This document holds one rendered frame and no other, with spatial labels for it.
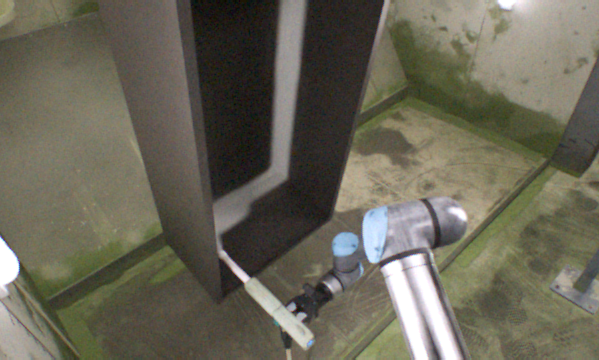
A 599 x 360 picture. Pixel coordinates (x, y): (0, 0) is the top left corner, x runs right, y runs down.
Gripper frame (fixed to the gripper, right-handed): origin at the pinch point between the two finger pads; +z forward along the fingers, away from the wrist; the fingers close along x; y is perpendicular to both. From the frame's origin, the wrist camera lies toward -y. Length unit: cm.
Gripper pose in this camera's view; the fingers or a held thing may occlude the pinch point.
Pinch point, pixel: (282, 323)
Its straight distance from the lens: 146.3
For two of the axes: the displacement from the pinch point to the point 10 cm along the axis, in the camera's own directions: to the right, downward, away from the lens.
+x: -6.9, -4.9, 5.3
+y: -0.1, 7.4, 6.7
